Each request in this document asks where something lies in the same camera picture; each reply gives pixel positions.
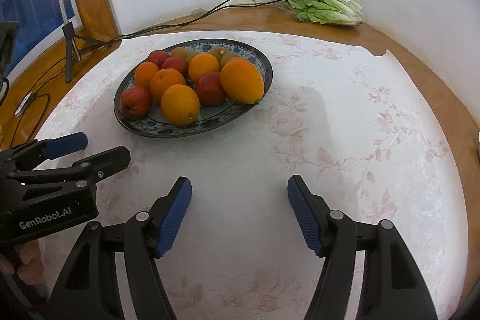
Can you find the white floral tablecloth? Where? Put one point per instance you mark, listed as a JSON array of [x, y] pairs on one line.
[[337, 155]]

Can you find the green lettuce in plastic wrap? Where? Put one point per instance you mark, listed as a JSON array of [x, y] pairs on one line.
[[326, 9]]

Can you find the small green round fruit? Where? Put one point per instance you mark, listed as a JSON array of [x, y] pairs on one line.
[[191, 57], [228, 58], [180, 52], [216, 52]]

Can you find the blue patterned ceramic plate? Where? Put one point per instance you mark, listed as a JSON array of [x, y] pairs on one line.
[[161, 130]]

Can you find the orange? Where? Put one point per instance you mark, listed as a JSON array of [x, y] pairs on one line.
[[180, 104], [242, 79], [146, 74], [167, 82], [203, 67]]

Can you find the person's left hand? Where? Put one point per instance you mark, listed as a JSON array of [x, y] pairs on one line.
[[30, 263]]

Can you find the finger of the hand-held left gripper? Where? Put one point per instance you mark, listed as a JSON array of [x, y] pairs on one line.
[[67, 145], [108, 160]]

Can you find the black tripod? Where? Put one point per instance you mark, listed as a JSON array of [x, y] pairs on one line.
[[69, 39]]

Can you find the small white device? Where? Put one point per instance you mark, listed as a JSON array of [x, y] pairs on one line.
[[24, 104]]

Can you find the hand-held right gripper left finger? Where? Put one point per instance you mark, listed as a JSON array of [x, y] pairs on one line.
[[172, 218]]

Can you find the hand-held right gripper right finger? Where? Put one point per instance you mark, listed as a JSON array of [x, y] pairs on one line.
[[305, 215]]

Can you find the red apple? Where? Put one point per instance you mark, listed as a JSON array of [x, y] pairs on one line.
[[135, 102], [210, 89], [157, 57], [174, 65]]

